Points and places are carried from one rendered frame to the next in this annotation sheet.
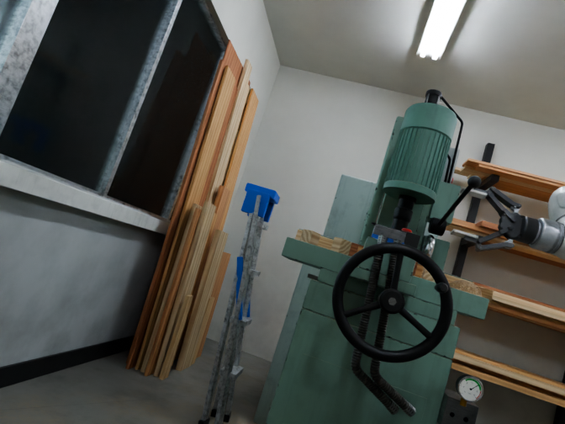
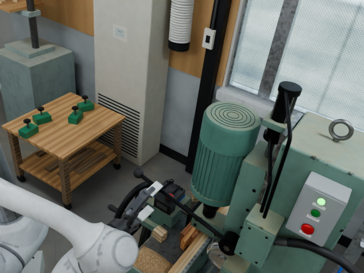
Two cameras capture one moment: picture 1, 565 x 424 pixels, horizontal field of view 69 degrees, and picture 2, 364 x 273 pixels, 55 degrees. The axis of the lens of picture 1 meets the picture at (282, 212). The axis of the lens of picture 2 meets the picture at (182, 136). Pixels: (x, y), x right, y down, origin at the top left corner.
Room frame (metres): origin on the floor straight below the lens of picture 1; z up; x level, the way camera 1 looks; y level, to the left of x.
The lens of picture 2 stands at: (1.48, -1.30, 2.00)
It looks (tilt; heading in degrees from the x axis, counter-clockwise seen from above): 35 degrees down; 107
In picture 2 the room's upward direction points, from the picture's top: 9 degrees clockwise
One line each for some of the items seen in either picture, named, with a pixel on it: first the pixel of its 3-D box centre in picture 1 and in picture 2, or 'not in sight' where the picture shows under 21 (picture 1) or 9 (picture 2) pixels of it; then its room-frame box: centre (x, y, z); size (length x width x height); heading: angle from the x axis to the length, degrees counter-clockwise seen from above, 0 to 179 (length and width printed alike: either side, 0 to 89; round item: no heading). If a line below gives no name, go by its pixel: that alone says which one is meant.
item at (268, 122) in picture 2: (428, 113); (283, 114); (1.48, -0.42, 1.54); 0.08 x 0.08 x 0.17; 79
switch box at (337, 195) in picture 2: (445, 169); (317, 209); (1.63, -0.59, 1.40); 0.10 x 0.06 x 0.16; 169
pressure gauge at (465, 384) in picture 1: (467, 390); not in sight; (1.09, -0.60, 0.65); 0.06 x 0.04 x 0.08; 79
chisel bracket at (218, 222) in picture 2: not in sight; (211, 224); (1.37, -0.39, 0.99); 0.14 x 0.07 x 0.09; 169
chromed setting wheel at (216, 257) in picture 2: (426, 251); (223, 257); (1.45, -0.54, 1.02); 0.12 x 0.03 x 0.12; 169
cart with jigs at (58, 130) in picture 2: not in sight; (68, 143); (0.06, 0.43, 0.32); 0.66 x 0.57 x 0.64; 82
